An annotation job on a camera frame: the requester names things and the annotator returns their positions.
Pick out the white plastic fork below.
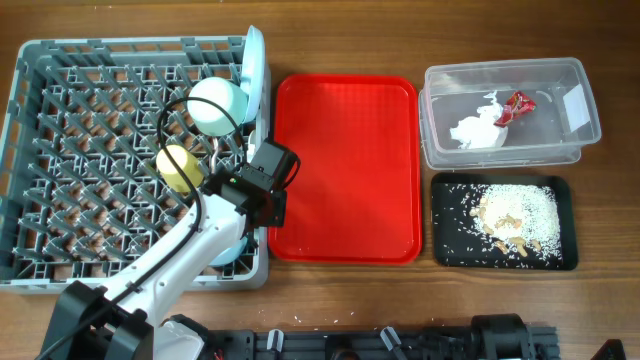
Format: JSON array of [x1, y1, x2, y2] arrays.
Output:
[[209, 137, 221, 174]]

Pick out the light blue plate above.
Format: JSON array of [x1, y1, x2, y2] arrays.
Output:
[[240, 25, 266, 123]]

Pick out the yellow plastic cup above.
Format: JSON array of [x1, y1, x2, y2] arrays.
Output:
[[156, 145, 204, 193]]

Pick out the white napkin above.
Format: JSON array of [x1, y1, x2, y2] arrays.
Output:
[[449, 91, 508, 149]]

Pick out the rice and food scraps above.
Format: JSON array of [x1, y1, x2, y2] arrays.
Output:
[[454, 184, 562, 261]]

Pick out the red snack wrapper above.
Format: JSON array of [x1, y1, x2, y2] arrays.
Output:
[[494, 91, 537, 128]]

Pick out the white plastic spoon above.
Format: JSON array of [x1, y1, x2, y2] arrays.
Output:
[[247, 130, 257, 162]]

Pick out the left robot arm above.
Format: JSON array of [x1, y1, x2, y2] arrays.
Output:
[[39, 140, 301, 359]]

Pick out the grey dishwasher rack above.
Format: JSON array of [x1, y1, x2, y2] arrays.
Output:
[[1, 34, 271, 294]]

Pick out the black waste tray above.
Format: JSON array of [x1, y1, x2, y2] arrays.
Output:
[[431, 173, 578, 271]]

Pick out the red plastic tray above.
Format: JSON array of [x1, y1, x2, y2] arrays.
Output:
[[268, 74, 423, 266]]

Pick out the clear plastic bin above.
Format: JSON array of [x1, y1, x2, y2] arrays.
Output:
[[419, 58, 602, 171]]

